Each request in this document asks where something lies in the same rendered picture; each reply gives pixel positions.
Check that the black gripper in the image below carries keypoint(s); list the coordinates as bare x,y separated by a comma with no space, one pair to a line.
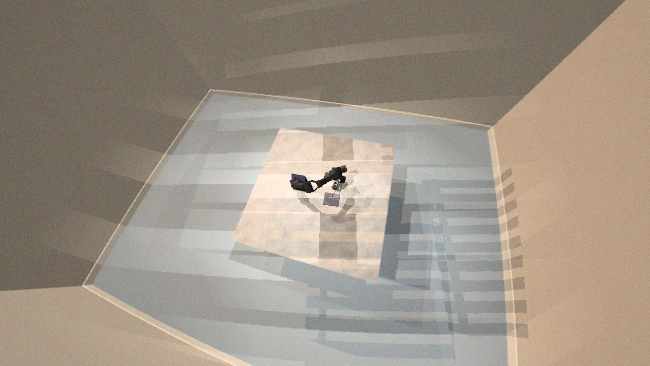
342,178

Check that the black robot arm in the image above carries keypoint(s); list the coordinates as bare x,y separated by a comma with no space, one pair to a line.
335,173

